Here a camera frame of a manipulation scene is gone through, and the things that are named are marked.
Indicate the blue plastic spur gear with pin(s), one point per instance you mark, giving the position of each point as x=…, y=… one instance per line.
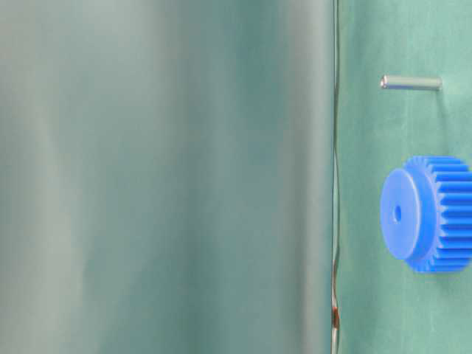
x=425, y=214

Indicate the small silver metal shaft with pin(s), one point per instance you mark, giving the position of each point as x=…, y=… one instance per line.
x=410, y=83

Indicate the green cloth table cover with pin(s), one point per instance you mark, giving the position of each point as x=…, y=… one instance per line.
x=205, y=176

